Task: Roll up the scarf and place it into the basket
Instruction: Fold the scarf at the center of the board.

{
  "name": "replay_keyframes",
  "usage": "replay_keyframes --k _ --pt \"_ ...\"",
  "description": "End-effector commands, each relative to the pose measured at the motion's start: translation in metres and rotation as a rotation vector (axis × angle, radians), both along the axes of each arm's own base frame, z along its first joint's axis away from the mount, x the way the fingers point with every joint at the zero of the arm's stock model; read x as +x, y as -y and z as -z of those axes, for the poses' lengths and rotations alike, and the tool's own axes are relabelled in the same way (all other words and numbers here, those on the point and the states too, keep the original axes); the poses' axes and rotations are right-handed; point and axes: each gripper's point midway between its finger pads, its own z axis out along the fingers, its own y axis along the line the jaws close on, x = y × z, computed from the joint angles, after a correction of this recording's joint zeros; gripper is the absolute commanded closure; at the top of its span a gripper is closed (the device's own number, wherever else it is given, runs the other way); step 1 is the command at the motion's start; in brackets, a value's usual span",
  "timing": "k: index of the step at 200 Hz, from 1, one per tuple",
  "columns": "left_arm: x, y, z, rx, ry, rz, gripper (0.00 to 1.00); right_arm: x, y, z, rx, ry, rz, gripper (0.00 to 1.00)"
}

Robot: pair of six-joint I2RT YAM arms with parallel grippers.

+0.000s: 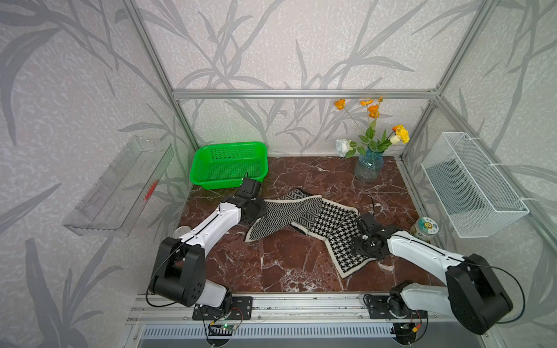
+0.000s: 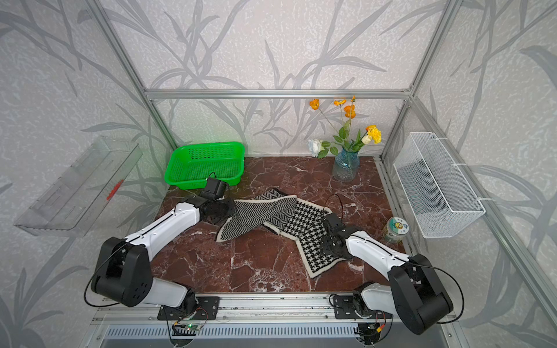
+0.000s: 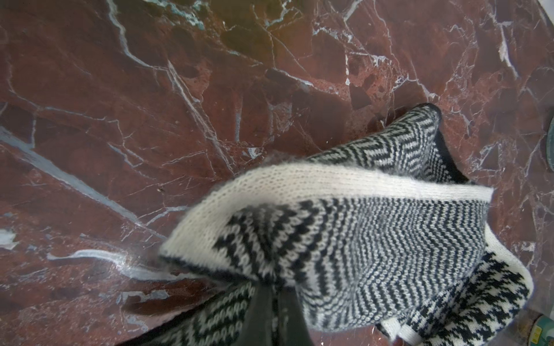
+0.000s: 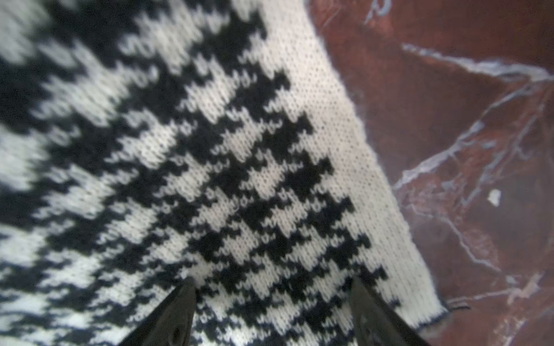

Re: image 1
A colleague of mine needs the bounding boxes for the black white patterned scarf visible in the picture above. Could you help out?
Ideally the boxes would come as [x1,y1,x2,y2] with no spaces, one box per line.
[245,188,375,278]

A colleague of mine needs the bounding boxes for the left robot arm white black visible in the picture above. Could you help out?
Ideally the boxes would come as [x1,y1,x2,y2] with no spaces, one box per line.
[146,178,266,317]

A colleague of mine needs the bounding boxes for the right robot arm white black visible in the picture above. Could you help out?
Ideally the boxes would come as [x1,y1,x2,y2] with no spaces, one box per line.
[352,213,513,335]

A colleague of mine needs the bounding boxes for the green plastic basket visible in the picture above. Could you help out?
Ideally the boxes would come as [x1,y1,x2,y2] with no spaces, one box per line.
[189,142,268,190]

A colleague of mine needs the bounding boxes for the small tin can right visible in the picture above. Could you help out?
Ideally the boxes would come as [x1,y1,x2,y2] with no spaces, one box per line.
[410,217,440,242]

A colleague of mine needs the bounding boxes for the small tin can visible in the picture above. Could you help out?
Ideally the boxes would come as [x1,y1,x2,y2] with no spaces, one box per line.
[410,217,440,242]
[173,226,191,239]

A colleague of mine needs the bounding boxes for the small tin can left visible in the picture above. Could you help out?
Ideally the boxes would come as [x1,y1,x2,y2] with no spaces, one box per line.
[173,226,191,239]

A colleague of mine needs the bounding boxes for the blue glass vase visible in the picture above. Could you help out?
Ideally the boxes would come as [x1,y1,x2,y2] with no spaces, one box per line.
[355,149,384,183]

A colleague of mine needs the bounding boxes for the artificial flowers bouquet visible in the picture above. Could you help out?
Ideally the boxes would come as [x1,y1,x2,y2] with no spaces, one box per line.
[335,97,410,158]

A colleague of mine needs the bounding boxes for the left circuit board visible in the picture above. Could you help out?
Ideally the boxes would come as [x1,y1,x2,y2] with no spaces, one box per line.
[207,322,241,336]

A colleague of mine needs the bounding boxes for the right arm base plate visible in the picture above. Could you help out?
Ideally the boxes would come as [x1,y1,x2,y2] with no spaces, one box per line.
[363,294,428,320]

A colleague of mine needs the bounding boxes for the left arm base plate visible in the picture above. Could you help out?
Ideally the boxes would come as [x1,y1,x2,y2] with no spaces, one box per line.
[192,296,253,321]

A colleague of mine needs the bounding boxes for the white wire mesh basket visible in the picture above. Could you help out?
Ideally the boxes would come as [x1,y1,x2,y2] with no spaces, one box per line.
[422,132,529,239]

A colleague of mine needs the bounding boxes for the clear plastic wall tray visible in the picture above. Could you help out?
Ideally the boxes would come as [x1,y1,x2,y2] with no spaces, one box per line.
[62,136,174,237]

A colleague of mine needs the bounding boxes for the aluminium front rail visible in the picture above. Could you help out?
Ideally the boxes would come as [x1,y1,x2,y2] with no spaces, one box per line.
[126,292,457,325]

